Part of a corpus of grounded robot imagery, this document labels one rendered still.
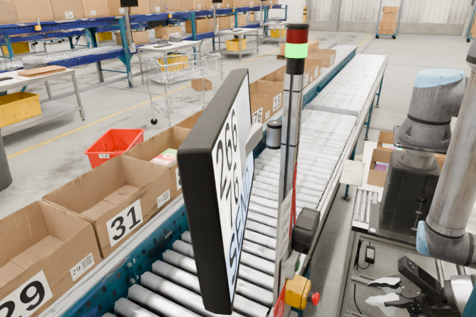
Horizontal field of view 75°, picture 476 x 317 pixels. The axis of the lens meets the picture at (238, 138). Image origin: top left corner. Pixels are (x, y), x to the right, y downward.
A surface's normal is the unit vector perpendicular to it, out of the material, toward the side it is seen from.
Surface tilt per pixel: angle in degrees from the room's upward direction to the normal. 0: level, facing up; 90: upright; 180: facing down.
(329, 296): 0
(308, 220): 8
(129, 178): 89
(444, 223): 92
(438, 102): 91
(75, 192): 89
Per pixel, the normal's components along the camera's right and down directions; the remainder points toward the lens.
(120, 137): -0.05, 0.35
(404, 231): -0.40, 0.39
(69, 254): 0.89, 0.18
